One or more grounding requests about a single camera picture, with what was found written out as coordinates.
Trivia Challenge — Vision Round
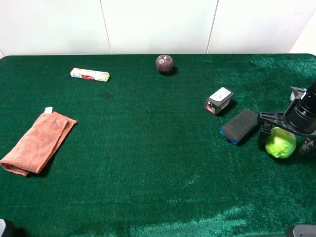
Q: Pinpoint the folded orange cloth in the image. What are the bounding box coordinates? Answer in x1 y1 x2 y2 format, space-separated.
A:
0 107 77 176

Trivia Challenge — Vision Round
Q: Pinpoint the black blue board eraser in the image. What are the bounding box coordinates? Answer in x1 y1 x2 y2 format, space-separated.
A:
220 109 258 145

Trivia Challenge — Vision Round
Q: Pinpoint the white red toothpaste box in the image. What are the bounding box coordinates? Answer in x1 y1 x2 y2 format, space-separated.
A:
70 68 110 82

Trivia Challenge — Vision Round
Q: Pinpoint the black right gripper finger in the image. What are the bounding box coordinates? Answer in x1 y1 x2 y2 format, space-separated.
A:
258 122 272 150
299 138 316 155

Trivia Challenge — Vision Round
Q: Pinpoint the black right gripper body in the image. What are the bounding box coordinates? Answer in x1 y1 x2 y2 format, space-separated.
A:
258 102 316 137

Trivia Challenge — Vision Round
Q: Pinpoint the green velvet table cover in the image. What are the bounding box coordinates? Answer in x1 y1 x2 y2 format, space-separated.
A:
0 54 316 237

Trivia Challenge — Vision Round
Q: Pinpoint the green round fruit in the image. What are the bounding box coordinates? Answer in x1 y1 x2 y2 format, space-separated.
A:
265 127 297 158

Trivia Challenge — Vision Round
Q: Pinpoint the dark maroon ball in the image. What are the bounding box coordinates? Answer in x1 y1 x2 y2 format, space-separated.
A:
155 54 174 73

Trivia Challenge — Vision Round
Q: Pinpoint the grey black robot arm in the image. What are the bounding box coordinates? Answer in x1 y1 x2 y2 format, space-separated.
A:
257 82 316 155

